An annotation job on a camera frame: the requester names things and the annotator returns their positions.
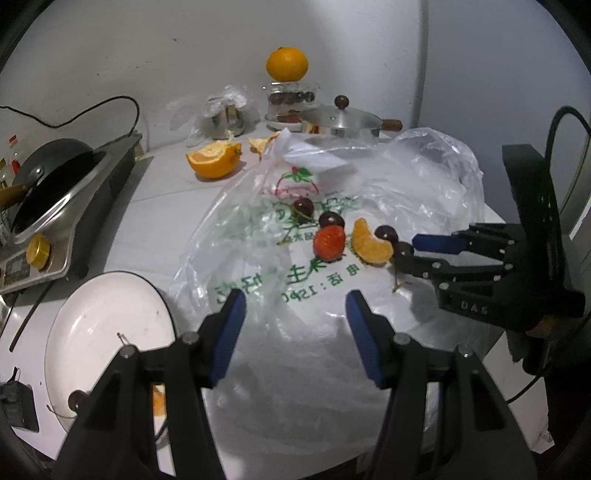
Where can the black stick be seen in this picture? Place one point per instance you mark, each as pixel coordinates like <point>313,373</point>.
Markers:
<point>28,318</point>

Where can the steel cup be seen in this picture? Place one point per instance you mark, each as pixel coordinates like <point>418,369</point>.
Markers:
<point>227,122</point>

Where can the small orange segment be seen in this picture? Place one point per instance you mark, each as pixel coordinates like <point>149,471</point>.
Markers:
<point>159,400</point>

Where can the clear container with cherries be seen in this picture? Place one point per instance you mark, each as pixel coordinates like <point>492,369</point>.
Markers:
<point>291,99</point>

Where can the orange peel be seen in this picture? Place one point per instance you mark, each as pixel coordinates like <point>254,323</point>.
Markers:
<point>261,144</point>

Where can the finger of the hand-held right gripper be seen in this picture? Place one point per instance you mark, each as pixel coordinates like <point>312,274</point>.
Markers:
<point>434,242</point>
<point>415,266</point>

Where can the crumpled clear plastic bag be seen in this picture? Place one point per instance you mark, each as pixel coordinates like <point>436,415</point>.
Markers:
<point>231,94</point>

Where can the white plate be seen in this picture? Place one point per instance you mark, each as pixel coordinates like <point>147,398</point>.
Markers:
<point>101,323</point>

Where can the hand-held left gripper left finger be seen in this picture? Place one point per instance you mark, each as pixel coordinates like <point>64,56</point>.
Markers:
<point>228,337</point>

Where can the clear printed plastic bag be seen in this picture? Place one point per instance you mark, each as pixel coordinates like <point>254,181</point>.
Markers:
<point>415,184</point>

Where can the large orange segment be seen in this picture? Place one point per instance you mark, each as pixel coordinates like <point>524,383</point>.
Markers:
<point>371,247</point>

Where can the person's right hand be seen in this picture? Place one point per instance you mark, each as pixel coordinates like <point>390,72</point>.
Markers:
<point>544,325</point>

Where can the whole orange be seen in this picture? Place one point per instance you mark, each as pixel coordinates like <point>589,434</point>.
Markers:
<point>286,63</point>

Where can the black device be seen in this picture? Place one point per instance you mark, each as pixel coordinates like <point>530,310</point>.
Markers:
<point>16,401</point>

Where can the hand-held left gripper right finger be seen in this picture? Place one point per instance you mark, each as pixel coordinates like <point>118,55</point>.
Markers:
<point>364,337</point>

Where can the silver induction cooker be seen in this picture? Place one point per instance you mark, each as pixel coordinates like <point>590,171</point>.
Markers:
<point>92,194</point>

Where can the red strawberry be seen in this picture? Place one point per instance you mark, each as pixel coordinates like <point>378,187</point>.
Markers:
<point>329,243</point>

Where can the dark red cherry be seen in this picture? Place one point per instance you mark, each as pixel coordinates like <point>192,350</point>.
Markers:
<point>332,220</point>
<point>386,233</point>
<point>304,207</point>
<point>77,400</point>
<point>404,249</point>

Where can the half peeled orange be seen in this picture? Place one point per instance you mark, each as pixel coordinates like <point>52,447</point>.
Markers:
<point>212,161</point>

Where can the red cap bottle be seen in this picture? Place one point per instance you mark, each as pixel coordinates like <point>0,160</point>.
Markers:
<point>13,154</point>

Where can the steel pot lid wooden knob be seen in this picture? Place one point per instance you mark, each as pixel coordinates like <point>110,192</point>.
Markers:
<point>337,115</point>

